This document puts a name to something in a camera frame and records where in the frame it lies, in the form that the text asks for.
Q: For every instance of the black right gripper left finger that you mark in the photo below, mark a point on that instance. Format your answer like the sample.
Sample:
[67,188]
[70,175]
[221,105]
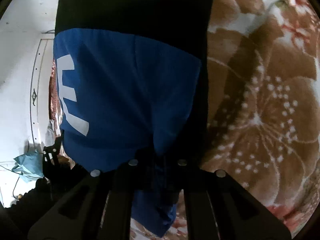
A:
[97,208]

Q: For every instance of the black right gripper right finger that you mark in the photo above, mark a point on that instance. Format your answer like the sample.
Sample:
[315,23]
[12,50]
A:
[218,207]

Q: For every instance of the blue and black sweatshirt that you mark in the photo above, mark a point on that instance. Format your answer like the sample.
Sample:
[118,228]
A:
[133,84]

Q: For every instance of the brown floral blanket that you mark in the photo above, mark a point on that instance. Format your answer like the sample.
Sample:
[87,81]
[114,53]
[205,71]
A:
[263,110]

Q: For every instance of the teal cloth on floor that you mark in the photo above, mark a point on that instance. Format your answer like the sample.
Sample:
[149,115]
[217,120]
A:
[29,166]

